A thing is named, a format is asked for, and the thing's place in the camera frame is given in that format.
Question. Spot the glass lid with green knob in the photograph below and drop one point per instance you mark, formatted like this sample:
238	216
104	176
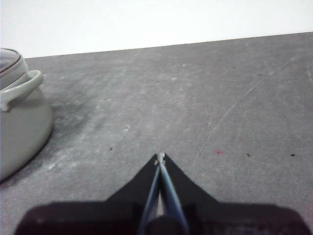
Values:
7	60

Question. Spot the sage green electric cooking pot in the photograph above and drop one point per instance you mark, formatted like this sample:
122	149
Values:
24	127

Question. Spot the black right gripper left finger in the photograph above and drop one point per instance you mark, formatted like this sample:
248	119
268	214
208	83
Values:
97	218

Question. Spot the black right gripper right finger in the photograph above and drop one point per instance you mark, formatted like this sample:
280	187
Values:
232	220

